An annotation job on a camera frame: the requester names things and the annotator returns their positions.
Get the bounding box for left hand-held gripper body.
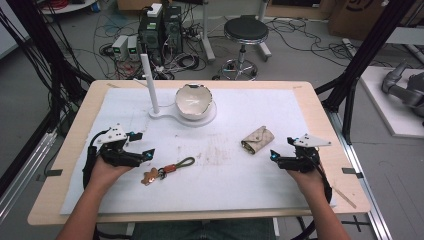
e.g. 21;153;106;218
94;123;145;168

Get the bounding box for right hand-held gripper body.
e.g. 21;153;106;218
277;133;333;174

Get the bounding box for gingerbread charm keychain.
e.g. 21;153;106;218
140;156;197;187

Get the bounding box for beige key pouch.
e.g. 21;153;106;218
240;125;276;156

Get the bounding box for person's left hand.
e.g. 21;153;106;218
89;155;135;193

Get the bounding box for person's right hand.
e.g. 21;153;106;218
285;165;327;203

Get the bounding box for white stand with pole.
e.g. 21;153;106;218
132;53;218;129

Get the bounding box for thin wooden stick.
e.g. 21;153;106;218
331;185;358;210

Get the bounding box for white foam mat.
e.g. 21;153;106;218
59;87;338;216

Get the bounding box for white bowl with gold rim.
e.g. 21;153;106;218
174;82;214;122

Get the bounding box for black tape cross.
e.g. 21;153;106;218
341;215;371;233

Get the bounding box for grey power supply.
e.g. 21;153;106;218
127;35;140;57
111;34;130;58

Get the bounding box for person's blue jeans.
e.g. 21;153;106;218
131;217;278;240

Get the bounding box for white platform board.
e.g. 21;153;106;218
359;65;424;140

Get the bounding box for black computer tower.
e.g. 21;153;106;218
162;5;184;55
137;12;165;66

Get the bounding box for white table leg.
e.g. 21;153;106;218
255;0;273;62
199;0;217;64

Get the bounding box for black round stool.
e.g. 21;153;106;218
218;14;271;82

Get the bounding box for white box device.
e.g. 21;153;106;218
146;2;164;19

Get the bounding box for cardboard box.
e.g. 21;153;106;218
327;0;424;42

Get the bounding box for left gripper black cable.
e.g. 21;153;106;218
82;128;112;190

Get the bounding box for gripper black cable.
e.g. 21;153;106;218
311;156;334;205
82;128;112;190

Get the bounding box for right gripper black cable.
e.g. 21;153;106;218
311;156;334;205

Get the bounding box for aluminium rail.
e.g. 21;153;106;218
325;109;394;240
0;130;58;223

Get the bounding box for tangle of floor cables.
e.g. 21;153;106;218
93;13;214;81

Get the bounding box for black frame post with cables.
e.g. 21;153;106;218
0;0;96;134

